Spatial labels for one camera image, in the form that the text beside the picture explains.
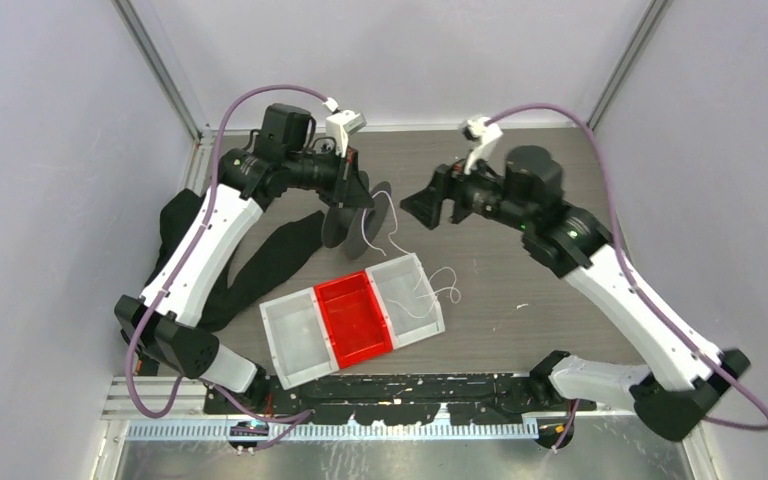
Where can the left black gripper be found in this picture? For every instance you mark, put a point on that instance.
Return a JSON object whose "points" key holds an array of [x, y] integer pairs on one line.
{"points": [[346, 184]]}

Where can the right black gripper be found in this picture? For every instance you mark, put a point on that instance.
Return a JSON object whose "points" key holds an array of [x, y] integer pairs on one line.
{"points": [[426, 204]]}

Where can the dark grey cable spool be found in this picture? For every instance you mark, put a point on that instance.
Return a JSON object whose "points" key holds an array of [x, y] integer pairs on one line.
{"points": [[354, 229]]}

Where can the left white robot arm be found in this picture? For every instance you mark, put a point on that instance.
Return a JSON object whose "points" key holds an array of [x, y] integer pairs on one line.
{"points": [[163, 321]]}

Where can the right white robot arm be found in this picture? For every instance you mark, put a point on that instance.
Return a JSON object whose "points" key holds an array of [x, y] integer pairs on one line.
{"points": [[676, 386]]}

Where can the right clear plastic bin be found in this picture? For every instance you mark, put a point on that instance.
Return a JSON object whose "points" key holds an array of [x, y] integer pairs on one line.
{"points": [[407, 300]]}

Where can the clear plastic bin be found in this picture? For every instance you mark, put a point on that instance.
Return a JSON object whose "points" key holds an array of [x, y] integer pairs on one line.
{"points": [[407, 300], [298, 340]]}

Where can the black cloth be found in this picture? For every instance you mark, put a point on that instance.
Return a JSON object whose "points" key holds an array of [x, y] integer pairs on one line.
{"points": [[285, 251]]}

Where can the red plastic bin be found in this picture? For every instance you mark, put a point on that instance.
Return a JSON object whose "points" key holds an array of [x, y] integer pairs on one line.
{"points": [[353, 318]]}

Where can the left clear plastic bin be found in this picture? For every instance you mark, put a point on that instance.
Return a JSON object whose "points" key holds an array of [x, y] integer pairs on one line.
{"points": [[298, 340]]}

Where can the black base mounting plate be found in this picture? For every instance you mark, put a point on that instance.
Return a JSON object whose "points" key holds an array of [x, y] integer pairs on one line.
{"points": [[404, 399]]}

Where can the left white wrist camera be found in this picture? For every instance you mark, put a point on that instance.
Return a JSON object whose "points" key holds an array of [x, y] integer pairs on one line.
{"points": [[341, 124]]}

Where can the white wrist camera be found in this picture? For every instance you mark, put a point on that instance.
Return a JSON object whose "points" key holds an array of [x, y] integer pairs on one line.
{"points": [[341, 124], [483, 136]]}

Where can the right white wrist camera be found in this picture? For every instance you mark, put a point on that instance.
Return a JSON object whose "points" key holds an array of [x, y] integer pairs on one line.
{"points": [[483, 136]]}

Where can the aluminium front rail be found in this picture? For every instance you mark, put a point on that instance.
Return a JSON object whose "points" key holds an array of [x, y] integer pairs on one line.
{"points": [[201, 413]]}

